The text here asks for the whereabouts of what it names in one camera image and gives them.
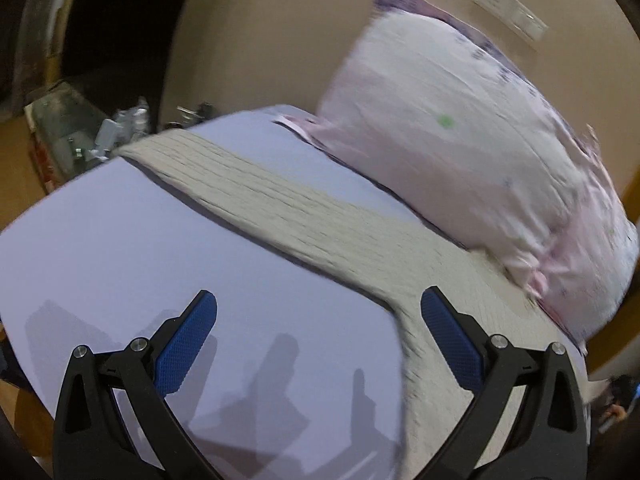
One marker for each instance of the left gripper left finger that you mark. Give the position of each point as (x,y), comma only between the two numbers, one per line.
(91,440)

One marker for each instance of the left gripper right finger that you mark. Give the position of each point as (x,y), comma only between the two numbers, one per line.
(547,439)

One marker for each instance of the beige knitted garment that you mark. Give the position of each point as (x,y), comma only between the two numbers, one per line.
(390,260)

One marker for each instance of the lavender bed sheet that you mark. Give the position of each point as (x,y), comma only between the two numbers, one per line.
(300,377)

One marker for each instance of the cluttered bedside table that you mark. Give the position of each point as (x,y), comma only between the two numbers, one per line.
(69,135)

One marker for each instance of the white floral pillow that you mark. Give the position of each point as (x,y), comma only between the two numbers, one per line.
(428,107)

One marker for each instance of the white wall switch plate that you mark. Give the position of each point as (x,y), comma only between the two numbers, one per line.
(517,17)

